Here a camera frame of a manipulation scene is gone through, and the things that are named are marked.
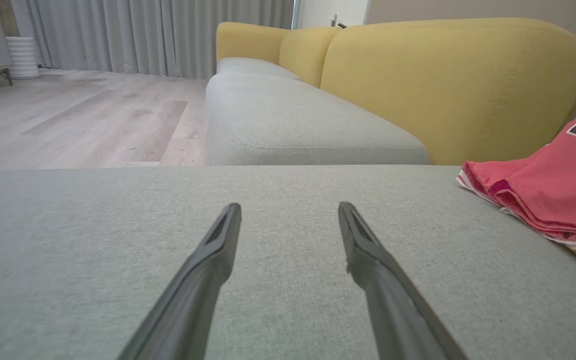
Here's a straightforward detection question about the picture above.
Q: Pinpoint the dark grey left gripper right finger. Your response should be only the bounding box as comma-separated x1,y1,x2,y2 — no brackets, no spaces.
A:
337,201,470,360

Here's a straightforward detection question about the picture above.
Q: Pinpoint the narrow grey sofa seat cushion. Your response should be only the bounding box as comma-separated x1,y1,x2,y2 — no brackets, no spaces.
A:
216,57,301,81

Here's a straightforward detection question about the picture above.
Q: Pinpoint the large yellow sofa back cushion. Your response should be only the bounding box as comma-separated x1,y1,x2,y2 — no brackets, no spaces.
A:
320,18,576,166

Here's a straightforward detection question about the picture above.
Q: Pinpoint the small yellow sofa back cushion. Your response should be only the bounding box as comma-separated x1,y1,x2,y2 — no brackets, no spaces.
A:
278,26,343,89

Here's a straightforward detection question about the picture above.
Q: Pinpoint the yellow and grey sofa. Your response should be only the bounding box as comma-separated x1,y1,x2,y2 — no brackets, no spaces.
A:
0,164,576,360

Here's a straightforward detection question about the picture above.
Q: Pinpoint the grey pleated curtain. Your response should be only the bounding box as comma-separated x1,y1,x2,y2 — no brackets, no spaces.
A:
10,0,297,80

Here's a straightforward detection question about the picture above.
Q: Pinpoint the red white basketball jersey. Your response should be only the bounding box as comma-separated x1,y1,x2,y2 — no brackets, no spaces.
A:
456,112,576,279

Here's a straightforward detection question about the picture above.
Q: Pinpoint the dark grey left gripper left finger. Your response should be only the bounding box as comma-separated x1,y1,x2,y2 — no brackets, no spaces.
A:
117,202,243,360

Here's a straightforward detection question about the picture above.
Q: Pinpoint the yellow sofa end cushion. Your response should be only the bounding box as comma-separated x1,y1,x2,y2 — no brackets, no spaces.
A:
215,21,290,65

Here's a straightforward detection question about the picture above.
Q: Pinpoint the white ribbed cylinder vase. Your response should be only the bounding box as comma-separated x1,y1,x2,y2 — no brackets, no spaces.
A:
5,36,42,80

